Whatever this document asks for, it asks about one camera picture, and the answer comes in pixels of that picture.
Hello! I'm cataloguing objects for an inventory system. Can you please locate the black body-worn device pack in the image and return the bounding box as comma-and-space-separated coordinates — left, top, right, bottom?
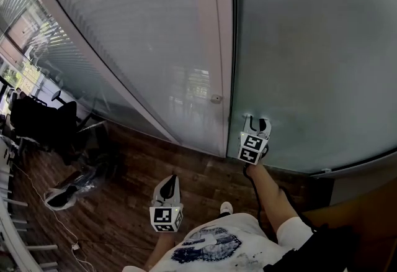
263, 224, 362, 272

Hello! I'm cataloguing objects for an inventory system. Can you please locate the large brown cardboard sheet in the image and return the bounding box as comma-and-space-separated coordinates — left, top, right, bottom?
302, 177, 397, 272

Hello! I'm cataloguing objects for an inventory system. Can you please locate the person's right forearm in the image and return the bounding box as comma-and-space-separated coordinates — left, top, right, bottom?
246, 163, 301, 238

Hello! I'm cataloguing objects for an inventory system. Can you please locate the white metal rack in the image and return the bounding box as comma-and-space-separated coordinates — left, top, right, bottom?
0, 137, 60, 272

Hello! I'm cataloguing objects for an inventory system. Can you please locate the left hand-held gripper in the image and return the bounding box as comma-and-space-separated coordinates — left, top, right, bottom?
148, 174, 184, 233

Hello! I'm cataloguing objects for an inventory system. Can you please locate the white printed T-shirt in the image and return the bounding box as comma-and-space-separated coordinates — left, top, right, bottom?
122, 213, 314, 272

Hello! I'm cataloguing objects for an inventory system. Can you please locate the narrow blinds glass partition panel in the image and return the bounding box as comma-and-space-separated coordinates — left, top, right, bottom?
30, 0, 226, 156

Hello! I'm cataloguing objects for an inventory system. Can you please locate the frosted glass door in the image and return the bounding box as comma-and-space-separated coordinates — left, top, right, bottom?
226, 0, 397, 175

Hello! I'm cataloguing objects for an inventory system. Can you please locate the black office chair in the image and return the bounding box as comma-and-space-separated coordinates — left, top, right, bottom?
9, 89, 79, 157

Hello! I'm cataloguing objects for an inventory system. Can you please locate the person's left forearm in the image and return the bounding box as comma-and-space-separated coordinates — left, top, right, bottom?
144, 232, 178, 270

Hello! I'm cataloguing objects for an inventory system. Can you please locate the white floor cable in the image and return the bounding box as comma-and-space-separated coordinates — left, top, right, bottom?
12, 161, 91, 272

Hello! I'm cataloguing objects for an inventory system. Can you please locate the wide blinds glass partition panel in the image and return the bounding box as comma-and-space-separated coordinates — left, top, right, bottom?
0, 0, 177, 143

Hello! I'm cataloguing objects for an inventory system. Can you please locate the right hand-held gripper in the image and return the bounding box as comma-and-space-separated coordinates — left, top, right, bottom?
237, 114, 273, 167

